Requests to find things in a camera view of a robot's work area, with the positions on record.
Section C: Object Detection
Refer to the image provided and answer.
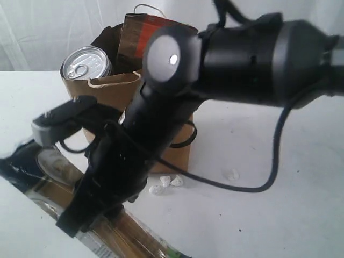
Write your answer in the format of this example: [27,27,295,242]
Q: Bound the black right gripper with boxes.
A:
[31,95,175,239]

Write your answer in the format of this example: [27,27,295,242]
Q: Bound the spaghetti package dark blue ends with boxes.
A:
[1,139,186,257]

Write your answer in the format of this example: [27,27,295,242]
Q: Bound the brown paper shopping bag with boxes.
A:
[59,4,199,174]

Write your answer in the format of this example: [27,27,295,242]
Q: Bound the dark tea can silver lid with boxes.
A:
[60,46,112,81]

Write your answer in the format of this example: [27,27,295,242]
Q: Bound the brown pouch orange label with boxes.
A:
[117,13,181,66]

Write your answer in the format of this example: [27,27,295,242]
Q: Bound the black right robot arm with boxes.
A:
[32,13,343,237]

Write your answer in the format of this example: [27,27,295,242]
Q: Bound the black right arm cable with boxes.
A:
[61,0,334,194]

